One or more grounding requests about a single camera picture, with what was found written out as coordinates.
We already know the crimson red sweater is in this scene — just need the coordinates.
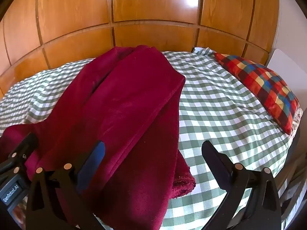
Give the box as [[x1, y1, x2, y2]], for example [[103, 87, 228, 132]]
[[1, 46, 196, 229]]

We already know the green white checkered bedsheet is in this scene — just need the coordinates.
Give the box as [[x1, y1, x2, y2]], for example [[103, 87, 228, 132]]
[[1, 48, 294, 229]]

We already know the white metal bed frame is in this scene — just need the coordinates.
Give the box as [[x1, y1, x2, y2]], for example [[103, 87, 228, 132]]
[[275, 153, 307, 221]]

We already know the white bedside board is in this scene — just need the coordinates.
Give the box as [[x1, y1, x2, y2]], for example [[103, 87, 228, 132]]
[[267, 49, 307, 111]]

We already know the multicolour plaid pillow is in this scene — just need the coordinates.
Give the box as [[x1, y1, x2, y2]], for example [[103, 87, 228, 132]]
[[214, 53, 299, 135]]

